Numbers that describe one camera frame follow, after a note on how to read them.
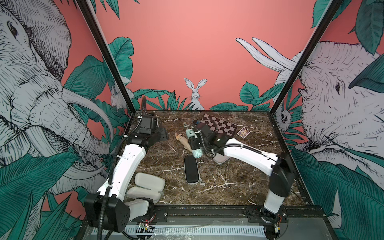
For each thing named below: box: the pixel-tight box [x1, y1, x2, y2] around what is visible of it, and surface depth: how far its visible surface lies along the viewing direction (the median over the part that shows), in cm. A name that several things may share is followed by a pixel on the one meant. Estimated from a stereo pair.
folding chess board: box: [200, 114, 238, 137], surface depth 110 cm
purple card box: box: [237, 126, 251, 139], surface depth 109 cm
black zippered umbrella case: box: [184, 154, 201, 185], surface depth 87 cm
